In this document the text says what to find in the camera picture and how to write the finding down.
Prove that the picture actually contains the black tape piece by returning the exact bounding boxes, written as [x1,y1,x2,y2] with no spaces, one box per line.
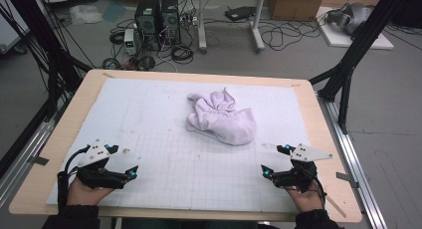
[28,155,50,166]

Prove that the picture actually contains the brown cardboard box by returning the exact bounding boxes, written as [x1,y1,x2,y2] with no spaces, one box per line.
[268,0,326,22]

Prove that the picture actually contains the loose black floor cables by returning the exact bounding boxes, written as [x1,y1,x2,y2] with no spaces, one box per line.
[258,19,322,52]

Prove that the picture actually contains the person's left hand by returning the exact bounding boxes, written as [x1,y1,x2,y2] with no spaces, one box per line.
[67,177,113,207]

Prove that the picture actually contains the grey rounded device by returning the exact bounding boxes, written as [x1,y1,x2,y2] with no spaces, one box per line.
[326,2,374,36]

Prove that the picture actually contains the black flat device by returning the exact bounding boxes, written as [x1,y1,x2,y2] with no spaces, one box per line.
[224,5,257,22]

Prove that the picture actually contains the large black computer tower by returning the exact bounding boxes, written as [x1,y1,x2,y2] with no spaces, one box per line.
[133,0,162,52]

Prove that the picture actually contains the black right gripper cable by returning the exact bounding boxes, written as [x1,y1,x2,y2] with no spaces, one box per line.
[312,175,327,210]

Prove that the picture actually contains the slim black computer tower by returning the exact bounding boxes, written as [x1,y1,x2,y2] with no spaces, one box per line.
[160,0,182,46]

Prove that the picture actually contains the black coiled cable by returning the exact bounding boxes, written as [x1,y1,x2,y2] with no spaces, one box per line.
[170,44,195,65]

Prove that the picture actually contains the person's right hand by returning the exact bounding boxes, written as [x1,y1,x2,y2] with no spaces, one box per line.
[287,185,324,213]

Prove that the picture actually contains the white cabinet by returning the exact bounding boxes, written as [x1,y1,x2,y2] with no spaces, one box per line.
[0,0,31,54]

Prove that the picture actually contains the aluminium rail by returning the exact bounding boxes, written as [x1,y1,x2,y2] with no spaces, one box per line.
[0,118,58,207]
[316,93,389,229]

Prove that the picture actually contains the lilac towel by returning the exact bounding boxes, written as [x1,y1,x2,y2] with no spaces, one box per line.
[186,88,258,146]

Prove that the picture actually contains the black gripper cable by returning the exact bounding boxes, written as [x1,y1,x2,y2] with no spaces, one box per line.
[57,144,92,212]
[312,175,327,210]

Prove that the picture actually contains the white grid mat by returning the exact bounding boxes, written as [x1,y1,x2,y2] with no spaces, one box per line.
[46,77,329,214]

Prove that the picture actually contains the white power supply box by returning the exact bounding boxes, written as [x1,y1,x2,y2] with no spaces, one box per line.
[123,28,137,56]

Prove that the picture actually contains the black frame stand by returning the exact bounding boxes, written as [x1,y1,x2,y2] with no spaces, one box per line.
[308,0,412,135]
[0,0,94,178]

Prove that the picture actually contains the thin wooden stick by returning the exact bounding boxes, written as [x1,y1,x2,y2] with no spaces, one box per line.
[324,193,347,219]

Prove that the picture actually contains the white desk leg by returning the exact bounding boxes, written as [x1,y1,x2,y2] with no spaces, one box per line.
[197,0,208,54]
[250,0,267,54]

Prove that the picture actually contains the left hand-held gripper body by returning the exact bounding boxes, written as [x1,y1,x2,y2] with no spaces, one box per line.
[76,138,130,190]

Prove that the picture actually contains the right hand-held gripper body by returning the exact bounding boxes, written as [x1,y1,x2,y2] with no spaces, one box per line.
[272,142,333,193]

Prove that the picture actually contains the teal floor sheet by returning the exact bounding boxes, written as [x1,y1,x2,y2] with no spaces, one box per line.
[102,1,127,23]

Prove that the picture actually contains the clear plastic bag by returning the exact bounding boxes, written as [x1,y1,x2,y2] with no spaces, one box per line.
[69,4,104,26]

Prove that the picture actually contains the white floor board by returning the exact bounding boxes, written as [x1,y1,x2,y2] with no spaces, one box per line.
[315,6,395,51]

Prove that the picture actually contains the grey tape piece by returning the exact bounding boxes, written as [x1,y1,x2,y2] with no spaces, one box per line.
[335,171,360,189]

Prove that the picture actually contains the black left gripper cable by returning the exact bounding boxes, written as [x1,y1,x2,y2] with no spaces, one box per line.
[57,144,92,212]

